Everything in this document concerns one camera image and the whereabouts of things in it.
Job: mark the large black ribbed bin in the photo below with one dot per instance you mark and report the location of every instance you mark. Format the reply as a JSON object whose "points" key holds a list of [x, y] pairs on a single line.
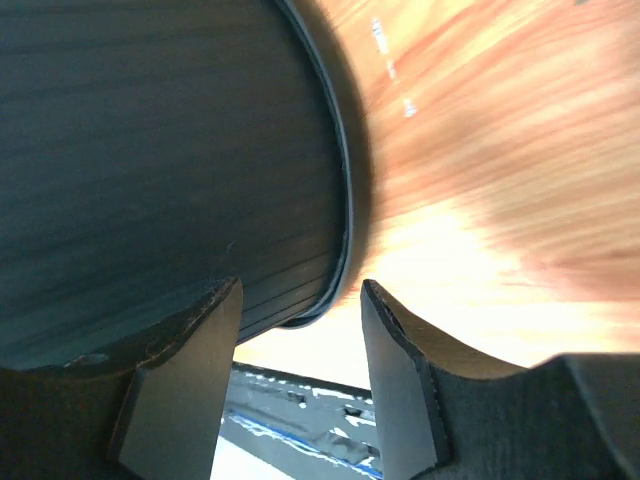
{"points": [[150, 149]]}

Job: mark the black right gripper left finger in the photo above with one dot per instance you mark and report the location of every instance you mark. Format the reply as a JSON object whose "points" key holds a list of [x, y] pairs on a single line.
{"points": [[148, 406]]}

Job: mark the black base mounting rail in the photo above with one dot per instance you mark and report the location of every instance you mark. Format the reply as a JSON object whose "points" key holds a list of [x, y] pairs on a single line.
{"points": [[305, 427]]}

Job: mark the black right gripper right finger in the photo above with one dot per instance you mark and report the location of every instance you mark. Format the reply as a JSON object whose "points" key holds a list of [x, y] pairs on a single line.
{"points": [[445, 410]]}

